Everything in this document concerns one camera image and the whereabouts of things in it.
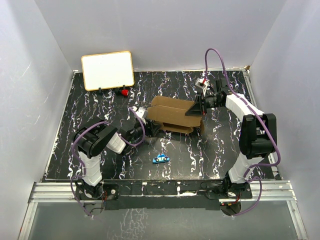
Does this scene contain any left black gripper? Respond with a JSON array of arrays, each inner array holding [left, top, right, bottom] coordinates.
[[127, 119, 161, 144]]

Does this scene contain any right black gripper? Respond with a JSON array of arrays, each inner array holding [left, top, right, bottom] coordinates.
[[185, 90, 223, 116]]

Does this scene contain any brown cardboard box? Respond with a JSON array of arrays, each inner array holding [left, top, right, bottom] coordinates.
[[147, 95, 205, 134]]

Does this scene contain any blue toy car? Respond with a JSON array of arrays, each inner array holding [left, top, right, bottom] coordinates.
[[152, 154, 170, 164]]

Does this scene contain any red black stamp toy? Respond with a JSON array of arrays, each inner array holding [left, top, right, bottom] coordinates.
[[117, 85, 129, 97]]

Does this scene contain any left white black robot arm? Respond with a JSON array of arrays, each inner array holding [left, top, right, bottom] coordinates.
[[71, 117, 162, 200]]

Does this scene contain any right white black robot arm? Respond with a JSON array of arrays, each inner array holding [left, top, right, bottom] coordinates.
[[185, 78, 277, 199]]

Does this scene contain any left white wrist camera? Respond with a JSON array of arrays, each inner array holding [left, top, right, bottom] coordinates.
[[132, 106, 148, 123]]

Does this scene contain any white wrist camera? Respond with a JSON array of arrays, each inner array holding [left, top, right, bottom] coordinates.
[[132, 106, 148, 123], [195, 78, 209, 95]]

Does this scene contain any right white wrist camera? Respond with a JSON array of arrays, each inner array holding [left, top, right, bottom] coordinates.
[[195, 78, 209, 95]]

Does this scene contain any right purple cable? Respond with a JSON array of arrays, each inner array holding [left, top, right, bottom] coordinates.
[[204, 48, 280, 217]]

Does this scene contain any white board orange frame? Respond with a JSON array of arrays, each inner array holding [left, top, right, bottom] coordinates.
[[81, 51, 135, 92]]

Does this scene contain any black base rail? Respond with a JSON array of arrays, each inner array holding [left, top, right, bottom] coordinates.
[[71, 179, 253, 211]]

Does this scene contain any aluminium frame rail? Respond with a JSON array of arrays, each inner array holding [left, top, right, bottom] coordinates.
[[18, 180, 308, 240]]

